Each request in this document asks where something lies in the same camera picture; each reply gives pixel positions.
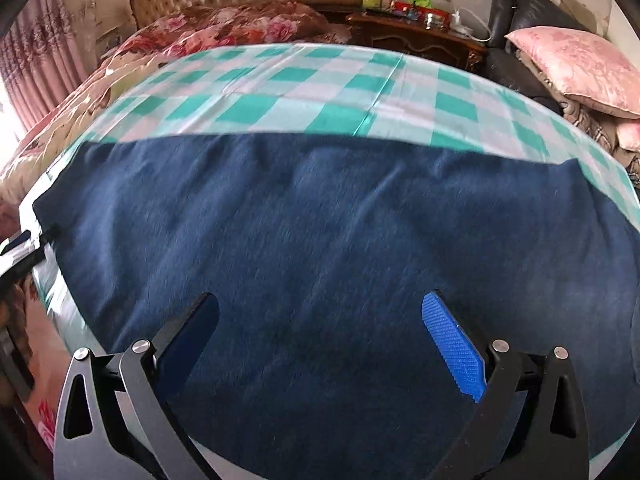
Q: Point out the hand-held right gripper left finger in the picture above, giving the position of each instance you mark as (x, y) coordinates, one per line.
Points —
(192, 340)

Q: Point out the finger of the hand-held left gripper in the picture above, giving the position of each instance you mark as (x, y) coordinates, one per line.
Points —
(30, 255)

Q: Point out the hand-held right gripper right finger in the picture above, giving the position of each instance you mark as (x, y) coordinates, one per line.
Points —
(452, 345)

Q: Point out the blue pants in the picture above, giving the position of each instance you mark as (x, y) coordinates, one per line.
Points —
(320, 235)

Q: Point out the beige floral duvet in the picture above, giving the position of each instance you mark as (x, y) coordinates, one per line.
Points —
(75, 110)

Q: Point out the pink curtain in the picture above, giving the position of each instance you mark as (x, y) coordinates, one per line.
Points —
(40, 50)

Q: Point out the beige plaid blanket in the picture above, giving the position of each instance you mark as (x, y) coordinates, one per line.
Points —
(595, 130)

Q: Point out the green white checked cloth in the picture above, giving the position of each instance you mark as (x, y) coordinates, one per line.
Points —
(320, 100)

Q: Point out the pink floral pillow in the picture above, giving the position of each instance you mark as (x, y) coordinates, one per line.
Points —
(575, 67)
(631, 135)

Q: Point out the black leather armchair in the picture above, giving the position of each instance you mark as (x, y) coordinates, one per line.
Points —
(510, 75)

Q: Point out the dark wooden nightstand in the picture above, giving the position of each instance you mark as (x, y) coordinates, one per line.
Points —
(400, 35)

